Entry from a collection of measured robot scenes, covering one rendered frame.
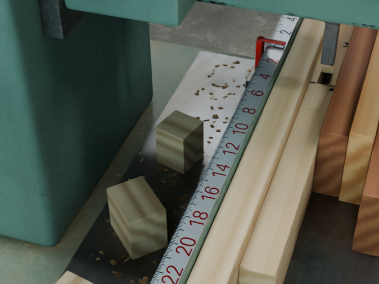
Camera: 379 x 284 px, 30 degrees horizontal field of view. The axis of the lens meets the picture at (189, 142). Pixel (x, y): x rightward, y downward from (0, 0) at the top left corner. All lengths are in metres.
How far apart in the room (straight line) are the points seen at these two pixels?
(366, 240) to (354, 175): 0.05
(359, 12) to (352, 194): 0.11
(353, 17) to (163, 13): 0.12
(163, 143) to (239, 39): 1.74
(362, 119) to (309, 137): 0.04
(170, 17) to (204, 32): 1.95
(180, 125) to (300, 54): 0.15
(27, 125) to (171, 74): 0.29
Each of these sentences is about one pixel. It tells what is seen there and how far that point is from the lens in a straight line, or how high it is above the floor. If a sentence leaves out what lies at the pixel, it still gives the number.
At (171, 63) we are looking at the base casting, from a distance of 0.78.
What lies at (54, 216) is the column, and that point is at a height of 0.83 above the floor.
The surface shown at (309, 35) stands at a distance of 0.54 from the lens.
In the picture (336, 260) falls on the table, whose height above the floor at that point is 0.90.
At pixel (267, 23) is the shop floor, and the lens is 2.45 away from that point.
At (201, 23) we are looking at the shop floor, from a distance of 2.44.
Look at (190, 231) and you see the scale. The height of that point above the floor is 0.96.
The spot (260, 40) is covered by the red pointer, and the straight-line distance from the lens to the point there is 0.51.
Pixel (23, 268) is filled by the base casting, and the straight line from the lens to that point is 0.57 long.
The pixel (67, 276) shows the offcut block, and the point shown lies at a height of 0.84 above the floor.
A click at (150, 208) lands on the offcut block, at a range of 0.54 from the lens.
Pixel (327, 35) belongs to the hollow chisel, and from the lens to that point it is 0.50.
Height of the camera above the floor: 1.23
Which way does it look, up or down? 40 degrees down
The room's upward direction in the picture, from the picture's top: 1 degrees counter-clockwise
